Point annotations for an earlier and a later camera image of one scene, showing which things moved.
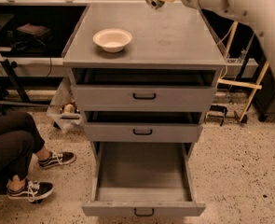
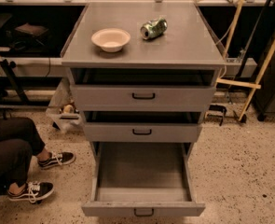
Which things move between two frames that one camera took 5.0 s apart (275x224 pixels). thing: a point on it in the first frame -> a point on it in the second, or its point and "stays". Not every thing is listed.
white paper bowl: x=112 y=39 stays
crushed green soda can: x=155 y=3 -> x=153 y=28
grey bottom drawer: x=142 y=179 stays
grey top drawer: x=144 y=90 stays
